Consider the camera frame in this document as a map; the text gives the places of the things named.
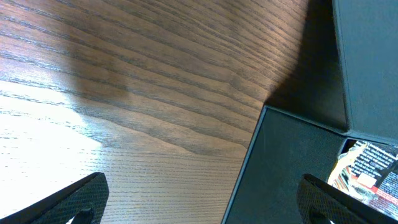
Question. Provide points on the clear trail mix packet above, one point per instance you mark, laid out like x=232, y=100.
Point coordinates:
x=367, y=172

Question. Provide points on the black gift box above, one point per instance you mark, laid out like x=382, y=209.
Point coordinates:
x=343, y=87

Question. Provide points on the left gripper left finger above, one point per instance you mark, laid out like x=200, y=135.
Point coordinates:
x=81, y=202

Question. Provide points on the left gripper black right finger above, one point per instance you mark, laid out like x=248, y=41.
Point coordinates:
x=320, y=203

